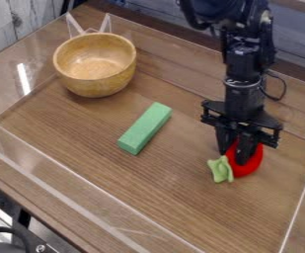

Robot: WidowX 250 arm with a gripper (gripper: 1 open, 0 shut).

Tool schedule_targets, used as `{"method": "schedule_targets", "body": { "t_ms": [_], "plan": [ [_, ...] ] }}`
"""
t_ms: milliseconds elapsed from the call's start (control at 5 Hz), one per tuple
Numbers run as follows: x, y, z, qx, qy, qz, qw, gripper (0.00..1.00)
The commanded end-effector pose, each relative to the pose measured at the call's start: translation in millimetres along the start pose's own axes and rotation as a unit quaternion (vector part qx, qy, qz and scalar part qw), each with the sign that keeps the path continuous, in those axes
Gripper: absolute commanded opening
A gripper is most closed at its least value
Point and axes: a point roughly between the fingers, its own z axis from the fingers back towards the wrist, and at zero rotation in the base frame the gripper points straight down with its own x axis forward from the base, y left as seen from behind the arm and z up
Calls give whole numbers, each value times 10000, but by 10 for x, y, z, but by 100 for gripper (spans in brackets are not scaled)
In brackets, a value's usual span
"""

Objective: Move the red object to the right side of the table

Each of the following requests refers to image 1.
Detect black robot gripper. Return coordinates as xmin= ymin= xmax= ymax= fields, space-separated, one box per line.
xmin=200 ymin=80 xmax=282 ymax=165

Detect green rectangular block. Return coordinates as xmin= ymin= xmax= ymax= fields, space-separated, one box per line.
xmin=117 ymin=103 xmax=171 ymax=155

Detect black cable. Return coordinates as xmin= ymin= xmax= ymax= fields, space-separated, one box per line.
xmin=0 ymin=225 xmax=33 ymax=253

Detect black metal stand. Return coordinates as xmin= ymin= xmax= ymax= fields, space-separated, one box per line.
xmin=11 ymin=208 xmax=72 ymax=253

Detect red plush strawberry toy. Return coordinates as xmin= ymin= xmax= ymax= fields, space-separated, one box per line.
xmin=206 ymin=139 xmax=264 ymax=184

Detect wooden bowl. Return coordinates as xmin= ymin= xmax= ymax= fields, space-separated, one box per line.
xmin=52 ymin=33 xmax=137 ymax=98

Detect clear acrylic tray wall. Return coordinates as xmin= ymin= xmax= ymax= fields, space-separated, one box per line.
xmin=0 ymin=9 xmax=305 ymax=253

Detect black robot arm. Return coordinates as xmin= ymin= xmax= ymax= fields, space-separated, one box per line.
xmin=178 ymin=0 xmax=282 ymax=165

